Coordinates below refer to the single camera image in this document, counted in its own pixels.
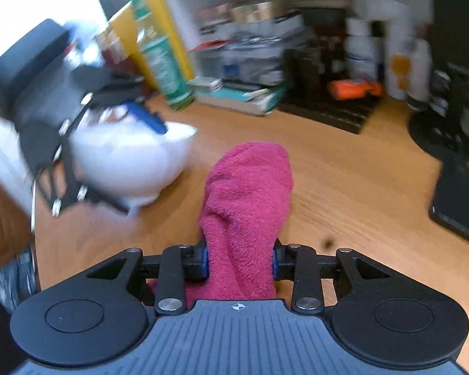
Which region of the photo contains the teal paperback book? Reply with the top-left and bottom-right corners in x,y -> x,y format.
195,82 -> 288,116

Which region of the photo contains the red and white small box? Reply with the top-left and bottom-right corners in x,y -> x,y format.
188,77 -> 223,91

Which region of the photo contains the white box with black label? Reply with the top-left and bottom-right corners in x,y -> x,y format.
197,8 -> 310,44

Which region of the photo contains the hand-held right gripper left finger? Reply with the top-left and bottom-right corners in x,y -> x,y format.
87,244 -> 210,315

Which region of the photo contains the white spray bottle yellow label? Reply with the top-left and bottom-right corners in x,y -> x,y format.
385,4 -> 415,101

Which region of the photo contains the clear plastic storage box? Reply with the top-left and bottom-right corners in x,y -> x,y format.
197,35 -> 294,87

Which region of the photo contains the orange tool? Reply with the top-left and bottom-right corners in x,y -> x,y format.
328,79 -> 384,101

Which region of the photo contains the green glass bottle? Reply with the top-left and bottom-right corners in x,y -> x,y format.
121,0 -> 196,111

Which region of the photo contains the pink towel with black trim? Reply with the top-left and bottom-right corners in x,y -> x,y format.
146,143 -> 295,302

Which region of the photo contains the black organizer tray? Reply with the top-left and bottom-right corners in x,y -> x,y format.
277,94 -> 380,136

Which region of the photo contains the gold round tin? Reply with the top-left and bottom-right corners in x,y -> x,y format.
230,2 -> 276,24

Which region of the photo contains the black phone stand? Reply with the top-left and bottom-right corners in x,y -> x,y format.
408,0 -> 469,161

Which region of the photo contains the black smartphone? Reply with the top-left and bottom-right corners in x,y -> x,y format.
429,152 -> 469,249

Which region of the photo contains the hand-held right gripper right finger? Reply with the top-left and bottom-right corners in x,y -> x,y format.
272,243 -> 407,315

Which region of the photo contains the white medicine bottle blue label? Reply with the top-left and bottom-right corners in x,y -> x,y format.
344,17 -> 380,81

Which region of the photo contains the white ceramic bowl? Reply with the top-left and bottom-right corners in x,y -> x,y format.
68,119 -> 198,208

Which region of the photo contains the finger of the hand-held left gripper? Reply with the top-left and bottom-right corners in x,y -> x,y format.
72,66 -> 168,134
33,120 -> 130,218

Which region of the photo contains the small white dropper bottle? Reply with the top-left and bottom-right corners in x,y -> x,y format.
406,39 -> 433,110

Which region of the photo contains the yellow plastic canister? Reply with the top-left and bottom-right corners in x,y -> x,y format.
109,0 -> 194,91

